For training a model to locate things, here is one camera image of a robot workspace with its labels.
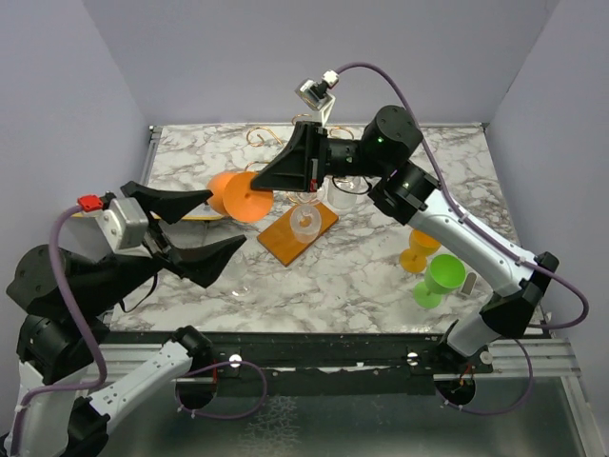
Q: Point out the black front mounting rail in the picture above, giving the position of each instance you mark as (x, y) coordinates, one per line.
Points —
(329, 364)

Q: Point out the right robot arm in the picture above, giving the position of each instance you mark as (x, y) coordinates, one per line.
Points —
(413, 197)

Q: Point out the yellow plastic goblet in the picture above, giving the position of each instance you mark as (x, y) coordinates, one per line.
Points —
(421, 246)

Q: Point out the small white grey tag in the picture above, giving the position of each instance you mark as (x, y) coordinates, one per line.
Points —
(469, 284)

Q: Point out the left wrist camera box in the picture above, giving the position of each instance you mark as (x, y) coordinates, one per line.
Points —
(123, 222)

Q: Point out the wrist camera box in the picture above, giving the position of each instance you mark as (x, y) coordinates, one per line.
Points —
(123, 222)
(316, 94)

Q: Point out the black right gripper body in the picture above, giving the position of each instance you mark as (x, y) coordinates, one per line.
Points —
(331, 158)

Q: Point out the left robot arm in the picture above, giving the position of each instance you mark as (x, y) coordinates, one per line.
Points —
(66, 406)

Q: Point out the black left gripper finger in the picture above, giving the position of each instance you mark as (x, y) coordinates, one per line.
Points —
(170, 205)
(204, 265)

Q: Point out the clear stemmed wine glass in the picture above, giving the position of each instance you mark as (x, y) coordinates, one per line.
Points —
(240, 283)

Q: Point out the green plastic goblet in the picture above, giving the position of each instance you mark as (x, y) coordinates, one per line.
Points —
(444, 274)

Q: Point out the gold wire glass rack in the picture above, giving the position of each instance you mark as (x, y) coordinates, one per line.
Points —
(291, 235)

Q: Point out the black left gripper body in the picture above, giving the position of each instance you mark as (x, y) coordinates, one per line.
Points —
(158, 242)

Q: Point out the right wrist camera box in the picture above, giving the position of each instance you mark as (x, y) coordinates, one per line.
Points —
(316, 94)

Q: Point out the orange plastic goblet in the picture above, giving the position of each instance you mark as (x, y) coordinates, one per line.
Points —
(233, 196)

